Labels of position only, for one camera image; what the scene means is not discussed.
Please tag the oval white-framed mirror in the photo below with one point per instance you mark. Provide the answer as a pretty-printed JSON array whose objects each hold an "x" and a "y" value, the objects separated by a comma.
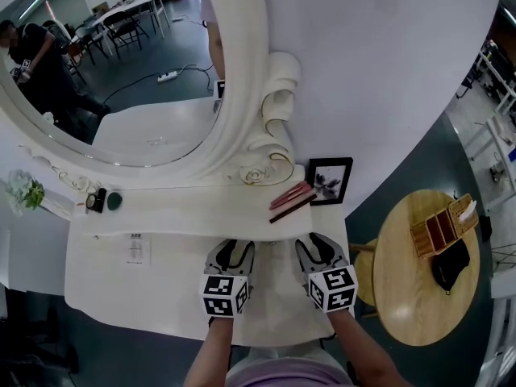
[{"x": 141, "y": 95}]

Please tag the long desk with monitors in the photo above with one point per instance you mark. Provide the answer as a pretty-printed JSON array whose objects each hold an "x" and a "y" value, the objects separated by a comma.
[{"x": 500, "y": 75}]

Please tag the person's pink shirt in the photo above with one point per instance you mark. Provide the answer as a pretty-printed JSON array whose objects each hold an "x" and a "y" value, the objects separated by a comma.
[{"x": 290, "y": 375}]

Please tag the black picture frame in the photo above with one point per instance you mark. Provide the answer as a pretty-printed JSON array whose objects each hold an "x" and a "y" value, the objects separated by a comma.
[{"x": 330, "y": 181}]

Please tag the green makeup puff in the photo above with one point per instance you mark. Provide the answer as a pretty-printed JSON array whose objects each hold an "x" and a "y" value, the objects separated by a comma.
[{"x": 115, "y": 202}]

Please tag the person's right forearm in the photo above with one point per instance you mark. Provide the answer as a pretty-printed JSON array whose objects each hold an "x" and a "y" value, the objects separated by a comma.
[{"x": 363, "y": 349}]

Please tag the person's left forearm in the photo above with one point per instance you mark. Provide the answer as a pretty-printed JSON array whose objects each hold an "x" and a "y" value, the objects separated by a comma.
[{"x": 211, "y": 353}]

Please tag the black makeup compact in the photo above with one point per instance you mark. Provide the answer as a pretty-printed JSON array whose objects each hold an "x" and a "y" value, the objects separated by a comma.
[{"x": 96, "y": 200}]

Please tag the blue box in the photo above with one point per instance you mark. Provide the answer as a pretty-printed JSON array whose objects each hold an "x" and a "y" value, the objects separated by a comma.
[{"x": 513, "y": 155}]

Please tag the white ornate dressing table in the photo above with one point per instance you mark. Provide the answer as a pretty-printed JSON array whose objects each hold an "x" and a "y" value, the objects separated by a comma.
[{"x": 161, "y": 288}]

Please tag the black floor box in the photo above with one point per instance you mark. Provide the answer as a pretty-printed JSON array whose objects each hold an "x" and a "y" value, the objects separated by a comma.
[{"x": 485, "y": 228}]

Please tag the black pouch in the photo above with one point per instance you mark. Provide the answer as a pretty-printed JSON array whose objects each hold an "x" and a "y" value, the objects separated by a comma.
[{"x": 451, "y": 266}]

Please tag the person's white trousers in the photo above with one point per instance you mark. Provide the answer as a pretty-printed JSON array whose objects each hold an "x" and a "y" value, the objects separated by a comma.
[{"x": 290, "y": 351}]

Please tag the round wooden table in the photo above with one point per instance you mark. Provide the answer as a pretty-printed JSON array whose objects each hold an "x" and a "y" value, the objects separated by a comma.
[{"x": 415, "y": 309}]

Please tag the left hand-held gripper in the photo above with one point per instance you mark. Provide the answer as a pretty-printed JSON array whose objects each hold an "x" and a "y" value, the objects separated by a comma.
[{"x": 219, "y": 296}]

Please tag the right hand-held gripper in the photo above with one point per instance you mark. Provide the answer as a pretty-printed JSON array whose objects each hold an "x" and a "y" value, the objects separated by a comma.
[{"x": 334, "y": 288}]

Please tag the wicker organiser basket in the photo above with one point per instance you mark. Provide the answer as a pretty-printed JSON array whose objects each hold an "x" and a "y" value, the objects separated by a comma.
[{"x": 433, "y": 234}]

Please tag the wicker tissue box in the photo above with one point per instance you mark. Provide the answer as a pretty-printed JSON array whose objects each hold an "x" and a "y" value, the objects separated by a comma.
[{"x": 463, "y": 216}]

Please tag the white flowers in vase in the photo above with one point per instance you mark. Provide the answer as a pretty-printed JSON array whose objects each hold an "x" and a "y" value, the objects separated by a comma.
[{"x": 24, "y": 192}]

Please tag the pink cosmetic tube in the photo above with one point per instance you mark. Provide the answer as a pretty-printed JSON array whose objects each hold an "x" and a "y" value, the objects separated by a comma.
[
  {"x": 291, "y": 194},
  {"x": 296, "y": 200}
]

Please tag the white paper label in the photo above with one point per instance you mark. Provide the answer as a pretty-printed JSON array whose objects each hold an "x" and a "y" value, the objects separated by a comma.
[{"x": 137, "y": 248}]

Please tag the brown cosmetic pencil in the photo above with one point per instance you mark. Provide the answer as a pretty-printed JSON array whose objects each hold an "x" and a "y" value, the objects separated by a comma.
[{"x": 293, "y": 209}]

